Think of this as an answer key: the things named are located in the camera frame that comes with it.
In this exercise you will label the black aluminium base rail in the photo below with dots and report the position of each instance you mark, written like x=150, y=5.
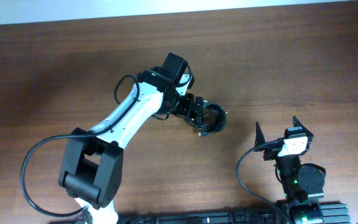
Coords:
x=327, y=213

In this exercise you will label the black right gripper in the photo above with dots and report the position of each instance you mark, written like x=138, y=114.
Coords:
x=272, y=152

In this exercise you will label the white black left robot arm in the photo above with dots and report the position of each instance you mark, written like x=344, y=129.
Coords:
x=91, y=170

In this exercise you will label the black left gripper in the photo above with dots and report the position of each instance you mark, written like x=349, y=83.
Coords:
x=187, y=109

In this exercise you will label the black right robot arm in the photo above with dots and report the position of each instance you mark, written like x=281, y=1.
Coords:
x=302, y=183

